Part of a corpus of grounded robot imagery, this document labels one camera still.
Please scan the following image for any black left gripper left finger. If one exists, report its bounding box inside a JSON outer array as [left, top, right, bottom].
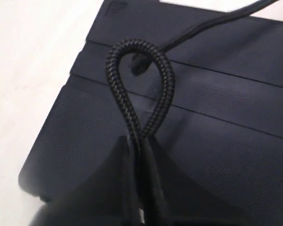
[[31, 136, 142, 226]]

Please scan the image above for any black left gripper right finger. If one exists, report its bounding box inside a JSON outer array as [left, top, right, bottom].
[[145, 137, 283, 226]]

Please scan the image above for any black knotted cord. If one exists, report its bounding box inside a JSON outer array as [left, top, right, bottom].
[[105, 0, 283, 226]]

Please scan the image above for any black plastic carry case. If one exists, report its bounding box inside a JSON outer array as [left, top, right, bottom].
[[17, 0, 283, 226]]

